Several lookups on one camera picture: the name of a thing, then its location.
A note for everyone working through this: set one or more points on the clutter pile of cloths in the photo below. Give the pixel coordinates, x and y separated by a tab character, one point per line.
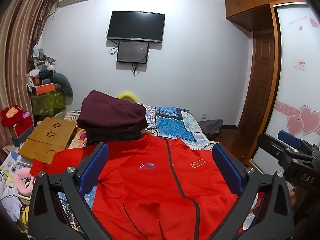
41	62

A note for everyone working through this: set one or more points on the small black wall monitor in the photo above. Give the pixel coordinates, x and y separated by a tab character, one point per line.
132	52

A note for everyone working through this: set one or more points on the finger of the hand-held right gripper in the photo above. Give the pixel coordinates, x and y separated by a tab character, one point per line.
273	150
290	137

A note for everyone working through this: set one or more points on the dark grey cloth heap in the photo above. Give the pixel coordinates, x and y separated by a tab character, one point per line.
211	127

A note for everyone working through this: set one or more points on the pink plush toy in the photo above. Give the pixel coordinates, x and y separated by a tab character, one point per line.
23	180

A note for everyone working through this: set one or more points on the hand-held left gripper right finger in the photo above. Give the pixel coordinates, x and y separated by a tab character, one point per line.
226	167

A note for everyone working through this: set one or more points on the brown striped curtain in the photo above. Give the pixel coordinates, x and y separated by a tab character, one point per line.
20	42

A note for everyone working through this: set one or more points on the red zip jacket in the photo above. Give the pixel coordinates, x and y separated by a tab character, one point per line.
150	192

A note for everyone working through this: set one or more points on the green cloth covered cabinet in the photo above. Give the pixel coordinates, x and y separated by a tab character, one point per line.
48	103

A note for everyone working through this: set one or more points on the black wall television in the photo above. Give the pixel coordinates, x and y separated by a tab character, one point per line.
136	26

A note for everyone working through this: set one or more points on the dark maroon folded clothes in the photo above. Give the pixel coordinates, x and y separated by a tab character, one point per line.
112	115

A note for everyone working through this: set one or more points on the blue patterned bedspread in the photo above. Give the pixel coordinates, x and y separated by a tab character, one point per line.
172	125

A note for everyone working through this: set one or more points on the grey plush pillow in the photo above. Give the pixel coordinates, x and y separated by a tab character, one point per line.
63	83

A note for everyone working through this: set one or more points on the red gift box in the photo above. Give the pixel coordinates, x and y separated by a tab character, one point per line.
23	126

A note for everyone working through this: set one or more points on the brown wooden door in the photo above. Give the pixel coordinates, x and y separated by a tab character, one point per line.
261	85

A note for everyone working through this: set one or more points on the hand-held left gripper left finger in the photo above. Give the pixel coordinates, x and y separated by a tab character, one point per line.
96	165

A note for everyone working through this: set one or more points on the yellow cloth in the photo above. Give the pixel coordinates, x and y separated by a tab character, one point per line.
127	96

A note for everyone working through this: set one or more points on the stack of magazines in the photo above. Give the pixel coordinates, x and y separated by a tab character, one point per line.
12	165

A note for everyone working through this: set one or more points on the red flower plush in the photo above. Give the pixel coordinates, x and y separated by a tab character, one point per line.
11	115

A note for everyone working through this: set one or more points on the orange box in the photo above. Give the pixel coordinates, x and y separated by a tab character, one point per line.
45	89

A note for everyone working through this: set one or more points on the wooden lap desk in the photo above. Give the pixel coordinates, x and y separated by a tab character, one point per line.
47	140

